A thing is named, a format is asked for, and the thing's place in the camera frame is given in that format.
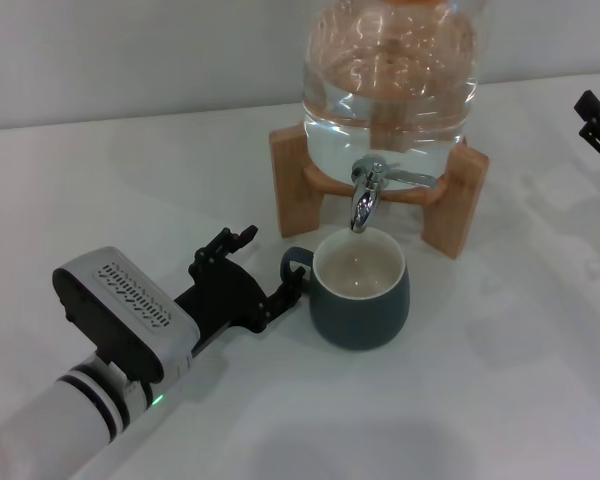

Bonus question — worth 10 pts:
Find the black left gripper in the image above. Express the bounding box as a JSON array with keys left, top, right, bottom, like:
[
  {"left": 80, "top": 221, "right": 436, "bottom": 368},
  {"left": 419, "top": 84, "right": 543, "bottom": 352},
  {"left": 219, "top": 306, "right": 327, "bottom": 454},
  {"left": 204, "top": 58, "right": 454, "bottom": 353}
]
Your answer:
[{"left": 174, "top": 225, "right": 307, "bottom": 354}]

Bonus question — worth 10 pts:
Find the black cup with white inside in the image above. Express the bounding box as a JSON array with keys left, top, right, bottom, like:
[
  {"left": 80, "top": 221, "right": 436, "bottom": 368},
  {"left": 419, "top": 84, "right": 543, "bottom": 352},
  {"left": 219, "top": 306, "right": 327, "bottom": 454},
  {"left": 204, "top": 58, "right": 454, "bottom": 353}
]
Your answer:
[{"left": 279, "top": 228, "right": 411, "bottom": 351}]

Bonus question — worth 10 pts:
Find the chrome faucet with lever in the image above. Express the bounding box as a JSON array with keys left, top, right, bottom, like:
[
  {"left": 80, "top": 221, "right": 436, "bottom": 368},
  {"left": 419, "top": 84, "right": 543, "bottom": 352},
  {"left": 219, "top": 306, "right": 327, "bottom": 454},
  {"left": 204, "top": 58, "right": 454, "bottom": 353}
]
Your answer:
[{"left": 348, "top": 154, "right": 439, "bottom": 232}]

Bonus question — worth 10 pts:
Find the wooden dispenser stand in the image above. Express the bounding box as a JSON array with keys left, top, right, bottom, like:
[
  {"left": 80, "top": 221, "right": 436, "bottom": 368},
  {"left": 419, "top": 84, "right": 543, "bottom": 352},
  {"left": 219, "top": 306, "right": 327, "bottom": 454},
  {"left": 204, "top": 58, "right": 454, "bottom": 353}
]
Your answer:
[{"left": 268, "top": 124, "right": 490, "bottom": 261}]

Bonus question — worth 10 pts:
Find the glass water dispenser jar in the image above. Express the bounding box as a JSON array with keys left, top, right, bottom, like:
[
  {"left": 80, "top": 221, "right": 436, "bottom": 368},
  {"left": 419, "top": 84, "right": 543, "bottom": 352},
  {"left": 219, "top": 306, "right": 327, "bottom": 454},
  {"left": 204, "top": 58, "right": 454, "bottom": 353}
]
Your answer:
[{"left": 299, "top": 0, "right": 491, "bottom": 194}]

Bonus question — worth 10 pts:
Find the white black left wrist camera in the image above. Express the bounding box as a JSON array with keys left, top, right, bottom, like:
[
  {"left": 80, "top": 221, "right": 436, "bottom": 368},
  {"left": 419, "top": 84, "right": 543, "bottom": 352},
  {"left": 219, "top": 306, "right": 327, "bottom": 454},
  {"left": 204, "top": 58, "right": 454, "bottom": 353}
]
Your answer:
[{"left": 52, "top": 245, "right": 200, "bottom": 385}]

